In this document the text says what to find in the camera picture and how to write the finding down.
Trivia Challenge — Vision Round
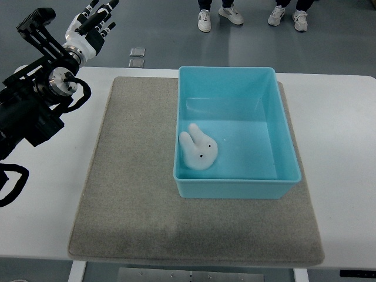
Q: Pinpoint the lower floor socket cover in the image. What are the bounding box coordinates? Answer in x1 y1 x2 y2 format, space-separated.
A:
128 59 145 68

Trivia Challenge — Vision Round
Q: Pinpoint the grey felt mat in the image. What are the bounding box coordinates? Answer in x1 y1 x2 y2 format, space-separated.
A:
68 77 324 267

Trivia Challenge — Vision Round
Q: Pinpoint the upper floor socket cover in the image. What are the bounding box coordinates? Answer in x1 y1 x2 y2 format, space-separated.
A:
129 47 146 58

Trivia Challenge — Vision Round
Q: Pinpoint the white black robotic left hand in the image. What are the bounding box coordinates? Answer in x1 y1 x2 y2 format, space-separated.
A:
63 0 119 65

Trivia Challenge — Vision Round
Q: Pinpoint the blue plastic box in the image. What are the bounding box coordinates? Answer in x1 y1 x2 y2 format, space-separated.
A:
173 66 302 199

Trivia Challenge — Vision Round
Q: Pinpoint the floor socket cover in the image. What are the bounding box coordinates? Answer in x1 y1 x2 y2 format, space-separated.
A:
128 59 145 68
129 47 146 58

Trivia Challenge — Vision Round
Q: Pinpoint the white sneaker far left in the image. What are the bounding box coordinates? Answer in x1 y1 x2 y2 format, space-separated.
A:
197 9 212 32

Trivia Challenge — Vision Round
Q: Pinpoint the white sneaker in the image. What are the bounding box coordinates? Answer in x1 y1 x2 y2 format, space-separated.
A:
218 4 244 25
292 10 308 32
267 5 286 26
197 9 212 32

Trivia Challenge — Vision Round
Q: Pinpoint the white table leg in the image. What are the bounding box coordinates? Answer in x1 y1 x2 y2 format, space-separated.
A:
293 268 309 282
68 260 87 282

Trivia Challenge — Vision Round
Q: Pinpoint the white left table leg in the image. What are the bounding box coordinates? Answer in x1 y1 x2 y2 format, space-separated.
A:
68 260 87 282

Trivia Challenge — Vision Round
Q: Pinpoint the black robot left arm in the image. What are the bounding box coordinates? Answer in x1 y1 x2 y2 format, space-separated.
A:
1 8 91 160

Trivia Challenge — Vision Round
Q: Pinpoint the black desk control panel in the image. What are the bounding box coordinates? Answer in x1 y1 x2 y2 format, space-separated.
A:
340 270 376 278

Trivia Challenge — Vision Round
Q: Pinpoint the white right table leg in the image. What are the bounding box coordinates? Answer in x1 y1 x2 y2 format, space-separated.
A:
293 268 309 282

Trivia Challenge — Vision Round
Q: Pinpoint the grey metal base plate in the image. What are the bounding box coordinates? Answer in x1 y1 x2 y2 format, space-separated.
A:
117 267 265 282

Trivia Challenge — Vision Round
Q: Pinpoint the white bunny toy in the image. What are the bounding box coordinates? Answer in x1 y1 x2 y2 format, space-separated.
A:
179 123 218 170

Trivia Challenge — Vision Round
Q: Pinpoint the white sneaker far right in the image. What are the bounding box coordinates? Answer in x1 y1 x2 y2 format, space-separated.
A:
292 10 308 32

